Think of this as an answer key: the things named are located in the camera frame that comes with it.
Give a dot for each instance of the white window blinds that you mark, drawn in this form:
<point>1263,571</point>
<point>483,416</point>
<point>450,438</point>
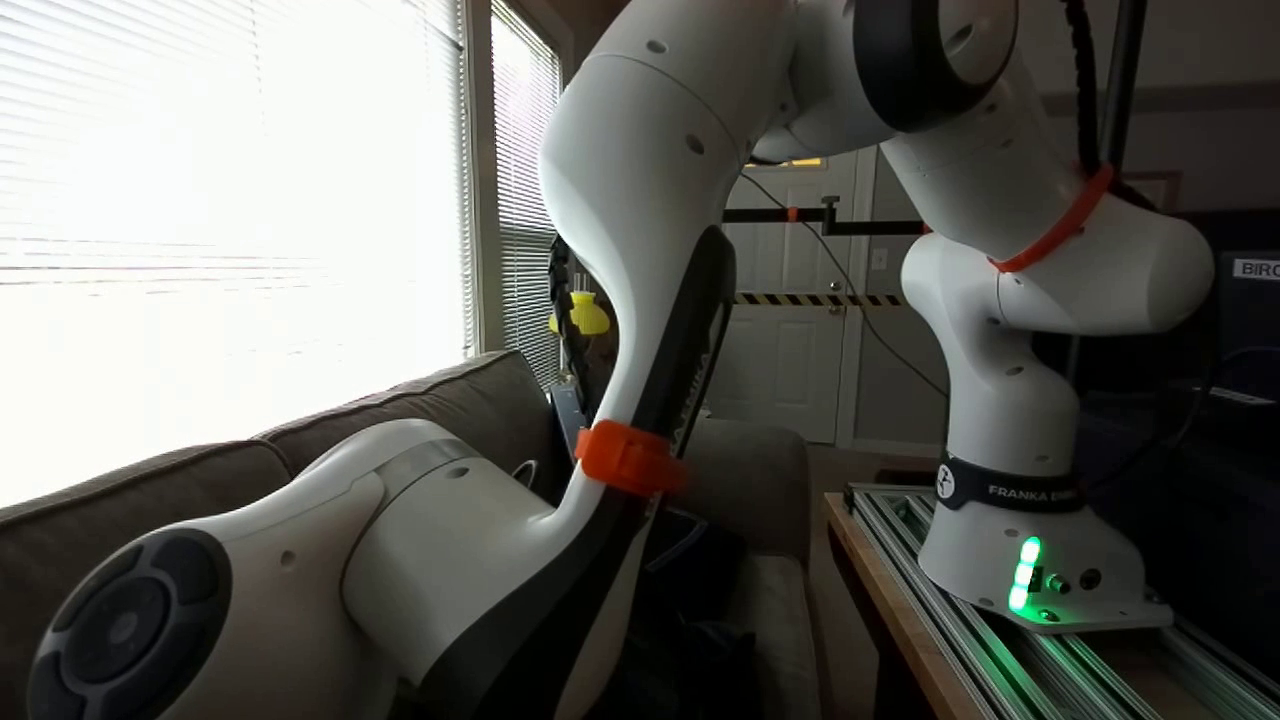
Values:
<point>217,215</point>

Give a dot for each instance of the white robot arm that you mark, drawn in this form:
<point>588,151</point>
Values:
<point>647,151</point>

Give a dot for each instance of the white door with tape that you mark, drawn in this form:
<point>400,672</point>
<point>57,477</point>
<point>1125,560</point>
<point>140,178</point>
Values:
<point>792,297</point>

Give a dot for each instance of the grey-brown sofa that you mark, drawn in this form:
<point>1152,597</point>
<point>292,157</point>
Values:
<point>423,552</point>

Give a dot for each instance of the yellow-black object by window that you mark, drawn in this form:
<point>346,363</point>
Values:
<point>582,327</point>

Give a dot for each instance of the aluminium rail mounting table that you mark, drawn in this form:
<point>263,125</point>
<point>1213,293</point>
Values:
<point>948,660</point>

